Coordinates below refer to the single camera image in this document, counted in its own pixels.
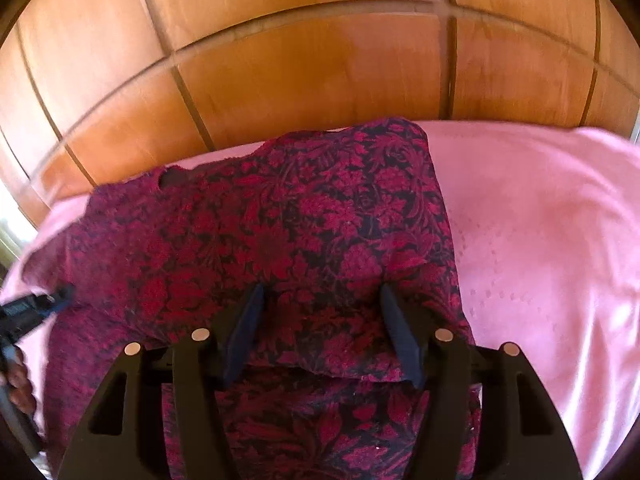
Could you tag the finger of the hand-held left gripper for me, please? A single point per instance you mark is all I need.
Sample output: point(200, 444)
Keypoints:
point(57, 297)

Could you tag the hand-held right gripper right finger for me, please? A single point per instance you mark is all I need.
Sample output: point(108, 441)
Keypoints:
point(400, 335)

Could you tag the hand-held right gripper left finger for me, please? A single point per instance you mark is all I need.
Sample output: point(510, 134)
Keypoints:
point(245, 330)

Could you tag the red floral knit garment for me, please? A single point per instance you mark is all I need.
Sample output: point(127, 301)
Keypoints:
point(310, 230)

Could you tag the person's left hand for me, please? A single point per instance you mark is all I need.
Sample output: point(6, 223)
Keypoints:
point(22, 385)

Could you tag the pink bedsheet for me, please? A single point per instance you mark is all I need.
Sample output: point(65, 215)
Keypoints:
point(540, 260)

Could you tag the wooden panelled headboard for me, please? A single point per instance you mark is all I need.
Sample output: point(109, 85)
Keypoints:
point(310, 70)

